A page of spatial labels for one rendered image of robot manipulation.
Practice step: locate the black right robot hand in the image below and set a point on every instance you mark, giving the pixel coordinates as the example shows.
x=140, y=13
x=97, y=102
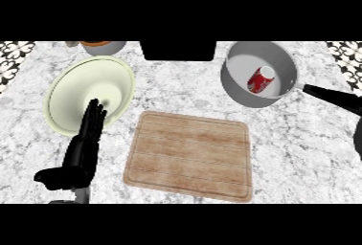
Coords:
x=358, y=135

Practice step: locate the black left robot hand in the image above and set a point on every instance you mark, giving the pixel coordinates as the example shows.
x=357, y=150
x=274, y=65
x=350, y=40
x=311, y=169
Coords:
x=85, y=143

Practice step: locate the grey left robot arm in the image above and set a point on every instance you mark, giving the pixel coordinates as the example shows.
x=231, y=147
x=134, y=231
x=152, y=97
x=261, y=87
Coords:
x=82, y=195

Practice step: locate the wooden cutting board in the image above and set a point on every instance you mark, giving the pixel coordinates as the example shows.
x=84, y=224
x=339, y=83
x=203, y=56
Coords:
x=189, y=154

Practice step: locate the red can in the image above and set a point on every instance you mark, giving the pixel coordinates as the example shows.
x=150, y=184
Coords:
x=261, y=79

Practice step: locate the pale green bowl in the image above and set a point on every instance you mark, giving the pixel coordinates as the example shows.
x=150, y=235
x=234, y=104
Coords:
x=90, y=83

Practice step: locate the grey cup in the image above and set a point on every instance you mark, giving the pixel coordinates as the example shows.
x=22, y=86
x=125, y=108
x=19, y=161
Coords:
x=106, y=49

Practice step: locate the orange food in cup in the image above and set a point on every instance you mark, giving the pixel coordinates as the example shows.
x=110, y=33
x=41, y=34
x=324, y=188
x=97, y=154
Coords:
x=95, y=43

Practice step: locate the black appliance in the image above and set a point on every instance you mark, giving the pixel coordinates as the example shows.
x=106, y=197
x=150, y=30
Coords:
x=178, y=50

